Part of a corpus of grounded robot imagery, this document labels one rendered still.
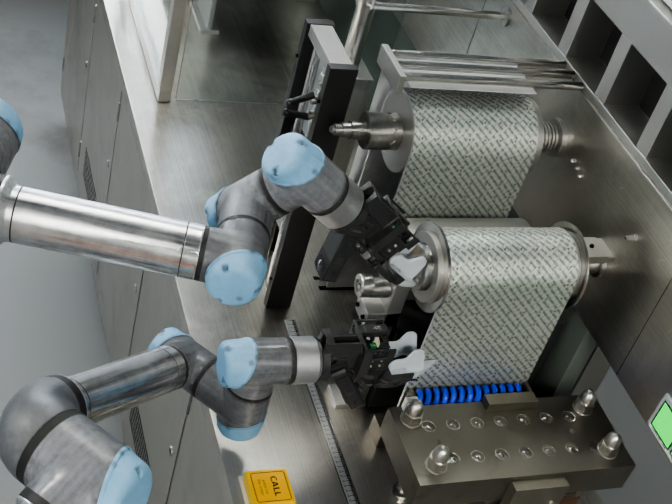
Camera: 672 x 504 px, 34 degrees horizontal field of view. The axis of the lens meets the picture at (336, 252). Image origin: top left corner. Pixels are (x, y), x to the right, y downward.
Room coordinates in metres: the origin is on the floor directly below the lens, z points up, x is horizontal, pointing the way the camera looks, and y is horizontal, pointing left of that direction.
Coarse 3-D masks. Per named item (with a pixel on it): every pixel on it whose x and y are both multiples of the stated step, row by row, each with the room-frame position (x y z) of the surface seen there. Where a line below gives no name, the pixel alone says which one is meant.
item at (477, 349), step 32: (448, 320) 1.35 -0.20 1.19; (480, 320) 1.38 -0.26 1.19; (512, 320) 1.41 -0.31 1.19; (544, 320) 1.43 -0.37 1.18; (448, 352) 1.36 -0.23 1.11; (480, 352) 1.39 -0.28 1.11; (512, 352) 1.42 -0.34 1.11; (416, 384) 1.35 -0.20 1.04; (448, 384) 1.37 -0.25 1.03; (480, 384) 1.40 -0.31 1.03; (512, 384) 1.43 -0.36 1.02
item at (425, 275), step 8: (416, 248) 1.40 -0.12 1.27; (424, 248) 1.38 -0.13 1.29; (408, 256) 1.41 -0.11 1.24; (416, 256) 1.39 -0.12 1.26; (424, 256) 1.37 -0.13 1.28; (432, 264) 1.36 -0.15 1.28; (424, 272) 1.36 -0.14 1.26; (432, 272) 1.36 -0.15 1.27; (424, 280) 1.35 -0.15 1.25; (416, 288) 1.36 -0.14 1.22; (424, 288) 1.35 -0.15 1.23
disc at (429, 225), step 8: (424, 224) 1.44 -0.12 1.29; (432, 224) 1.42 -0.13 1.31; (416, 232) 1.45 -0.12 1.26; (440, 232) 1.39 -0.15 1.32; (440, 240) 1.38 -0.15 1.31; (448, 248) 1.36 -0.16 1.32; (448, 256) 1.35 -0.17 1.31; (448, 264) 1.34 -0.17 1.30; (448, 272) 1.34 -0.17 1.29; (448, 280) 1.33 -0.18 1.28; (448, 288) 1.33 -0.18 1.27; (440, 296) 1.33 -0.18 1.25; (424, 304) 1.36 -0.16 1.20; (432, 304) 1.34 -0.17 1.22; (440, 304) 1.33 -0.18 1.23; (432, 312) 1.34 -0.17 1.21
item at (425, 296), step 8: (424, 232) 1.41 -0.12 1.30; (432, 232) 1.41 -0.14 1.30; (424, 240) 1.41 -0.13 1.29; (432, 240) 1.39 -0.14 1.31; (432, 248) 1.38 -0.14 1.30; (440, 248) 1.37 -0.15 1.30; (576, 248) 1.49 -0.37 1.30; (432, 256) 1.37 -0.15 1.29; (440, 256) 1.36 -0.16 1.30; (440, 264) 1.35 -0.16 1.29; (440, 272) 1.35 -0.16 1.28; (432, 280) 1.35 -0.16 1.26; (440, 280) 1.34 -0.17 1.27; (432, 288) 1.34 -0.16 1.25; (440, 288) 1.34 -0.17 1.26; (416, 296) 1.37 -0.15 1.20; (424, 296) 1.35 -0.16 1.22; (432, 296) 1.34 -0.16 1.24
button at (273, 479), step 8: (248, 472) 1.15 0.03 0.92; (256, 472) 1.16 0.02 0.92; (264, 472) 1.16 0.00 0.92; (272, 472) 1.17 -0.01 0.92; (280, 472) 1.17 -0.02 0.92; (248, 480) 1.14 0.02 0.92; (256, 480) 1.14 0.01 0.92; (264, 480) 1.15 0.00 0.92; (272, 480) 1.15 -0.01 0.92; (280, 480) 1.16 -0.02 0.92; (288, 480) 1.16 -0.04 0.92; (248, 488) 1.13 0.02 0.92; (256, 488) 1.13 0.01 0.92; (264, 488) 1.13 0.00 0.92; (272, 488) 1.14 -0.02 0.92; (280, 488) 1.14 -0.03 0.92; (288, 488) 1.15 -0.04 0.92; (248, 496) 1.12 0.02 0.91; (256, 496) 1.11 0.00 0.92; (264, 496) 1.12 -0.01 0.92; (272, 496) 1.12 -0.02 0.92; (280, 496) 1.13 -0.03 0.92; (288, 496) 1.13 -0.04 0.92
